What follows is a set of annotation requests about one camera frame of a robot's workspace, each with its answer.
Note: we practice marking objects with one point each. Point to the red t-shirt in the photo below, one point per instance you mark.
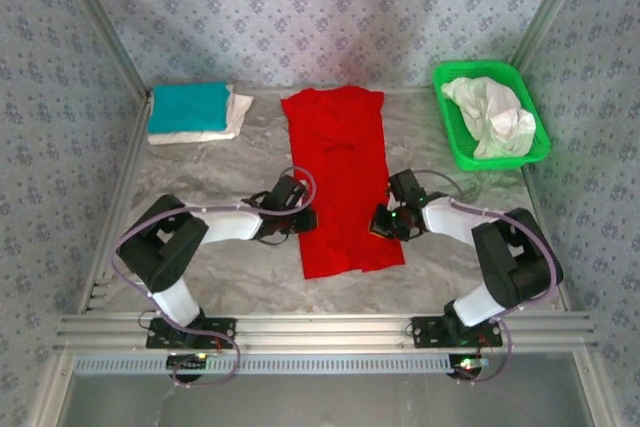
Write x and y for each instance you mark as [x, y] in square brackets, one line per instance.
[345, 172]

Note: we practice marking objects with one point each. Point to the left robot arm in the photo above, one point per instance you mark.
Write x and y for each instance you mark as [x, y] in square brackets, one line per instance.
[225, 222]

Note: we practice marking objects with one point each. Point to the green plastic basket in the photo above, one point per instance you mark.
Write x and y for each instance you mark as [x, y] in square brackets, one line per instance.
[500, 162]

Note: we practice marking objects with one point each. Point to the folded white t-shirt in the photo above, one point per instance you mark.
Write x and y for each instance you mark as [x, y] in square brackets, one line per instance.
[240, 112]

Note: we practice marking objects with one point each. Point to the crumpled white t-shirt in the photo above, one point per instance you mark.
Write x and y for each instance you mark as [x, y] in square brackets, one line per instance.
[490, 112]

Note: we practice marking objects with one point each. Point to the folded teal t-shirt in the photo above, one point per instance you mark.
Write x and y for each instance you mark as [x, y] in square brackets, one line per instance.
[190, 107]

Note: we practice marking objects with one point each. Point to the small circuit board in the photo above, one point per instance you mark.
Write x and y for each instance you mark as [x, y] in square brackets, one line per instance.
[467, 364]
[187, 362]

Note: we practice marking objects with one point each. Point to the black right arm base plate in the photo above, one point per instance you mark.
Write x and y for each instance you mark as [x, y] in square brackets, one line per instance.
[430, 332]

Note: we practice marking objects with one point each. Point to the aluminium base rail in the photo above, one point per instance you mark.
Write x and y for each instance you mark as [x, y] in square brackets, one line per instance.
[320, 334]

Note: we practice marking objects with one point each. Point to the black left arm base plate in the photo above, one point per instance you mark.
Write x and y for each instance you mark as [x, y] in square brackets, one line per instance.
[220, 332]

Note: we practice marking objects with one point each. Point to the aluminium side rail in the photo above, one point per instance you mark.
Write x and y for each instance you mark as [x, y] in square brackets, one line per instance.
[600, 387]
[127, 167]

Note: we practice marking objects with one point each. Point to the aluminium frame post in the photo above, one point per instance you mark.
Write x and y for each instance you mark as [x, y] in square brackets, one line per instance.
[547, 7]
[100, 17]

